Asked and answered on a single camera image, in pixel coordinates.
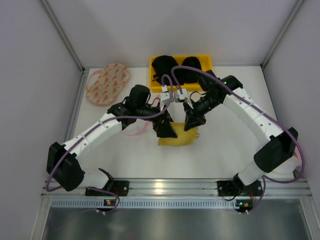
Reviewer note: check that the slotted cable duct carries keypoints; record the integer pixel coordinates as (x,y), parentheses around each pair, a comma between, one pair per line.
(136,203)

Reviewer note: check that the aluminium rail front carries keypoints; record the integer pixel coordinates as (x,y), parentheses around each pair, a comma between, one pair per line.
(207,188)

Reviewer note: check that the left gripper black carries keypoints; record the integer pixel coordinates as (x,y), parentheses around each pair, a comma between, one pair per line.
(161,121)

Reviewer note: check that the yellow bra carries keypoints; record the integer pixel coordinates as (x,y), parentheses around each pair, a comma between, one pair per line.
(184,138)

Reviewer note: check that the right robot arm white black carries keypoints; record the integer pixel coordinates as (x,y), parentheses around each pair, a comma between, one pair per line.
(277,144)

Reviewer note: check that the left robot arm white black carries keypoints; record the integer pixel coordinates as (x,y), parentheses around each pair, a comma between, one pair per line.
(65,160)

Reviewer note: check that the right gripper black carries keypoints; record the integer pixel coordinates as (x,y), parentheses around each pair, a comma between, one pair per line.
(189,113)

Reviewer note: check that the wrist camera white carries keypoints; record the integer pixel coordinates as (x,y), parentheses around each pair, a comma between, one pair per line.
(165,97)
(182,96)

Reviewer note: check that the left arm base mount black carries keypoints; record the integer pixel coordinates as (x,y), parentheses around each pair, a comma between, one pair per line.
(118,187)

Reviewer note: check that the black bra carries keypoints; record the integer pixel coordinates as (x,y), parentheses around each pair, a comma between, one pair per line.
(164,64)

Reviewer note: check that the patterned beige laundry bag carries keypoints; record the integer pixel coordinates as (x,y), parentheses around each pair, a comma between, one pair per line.
(104,85)

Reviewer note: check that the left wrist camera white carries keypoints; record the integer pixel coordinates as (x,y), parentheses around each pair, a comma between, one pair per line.
(165,97)

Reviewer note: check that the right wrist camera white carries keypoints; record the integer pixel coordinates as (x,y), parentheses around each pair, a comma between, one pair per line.
(182,96)

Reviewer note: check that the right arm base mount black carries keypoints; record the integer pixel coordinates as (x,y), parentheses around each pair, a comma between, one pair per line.
(235,188)

